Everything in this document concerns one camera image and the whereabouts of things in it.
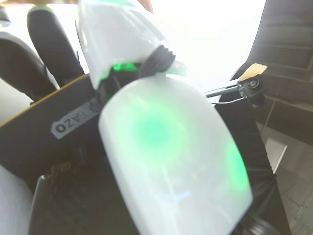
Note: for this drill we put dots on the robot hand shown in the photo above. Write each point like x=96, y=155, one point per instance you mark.
x=171, y=151

